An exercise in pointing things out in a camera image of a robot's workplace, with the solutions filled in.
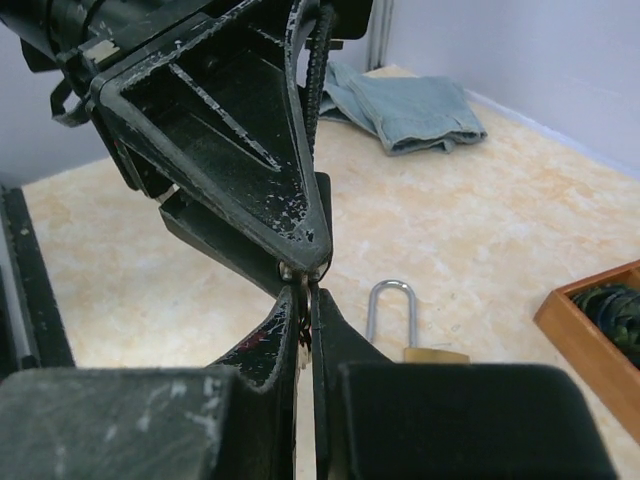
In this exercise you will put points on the brass padlock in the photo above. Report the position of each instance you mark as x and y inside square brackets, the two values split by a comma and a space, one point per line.
[412, 353]

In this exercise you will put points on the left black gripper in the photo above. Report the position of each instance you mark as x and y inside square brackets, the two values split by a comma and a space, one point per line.
[202, 94]

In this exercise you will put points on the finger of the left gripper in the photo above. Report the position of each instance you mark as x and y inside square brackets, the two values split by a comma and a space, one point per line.
[202, 229]

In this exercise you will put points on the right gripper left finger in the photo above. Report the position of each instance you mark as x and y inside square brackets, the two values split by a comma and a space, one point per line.
[230, 420]

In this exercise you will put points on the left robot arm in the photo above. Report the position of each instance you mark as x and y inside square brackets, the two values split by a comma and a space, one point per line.
[209, 108]

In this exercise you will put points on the wooden compartment tray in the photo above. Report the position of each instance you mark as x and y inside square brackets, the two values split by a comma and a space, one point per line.
[609, 374]

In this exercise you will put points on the blue folded cloth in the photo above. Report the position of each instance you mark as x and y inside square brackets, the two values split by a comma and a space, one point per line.
[406, 114]

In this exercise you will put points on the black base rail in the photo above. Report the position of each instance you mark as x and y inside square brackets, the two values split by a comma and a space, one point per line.
[32, 331]

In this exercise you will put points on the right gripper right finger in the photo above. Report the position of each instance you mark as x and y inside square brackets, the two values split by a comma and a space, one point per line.
[379, 419]

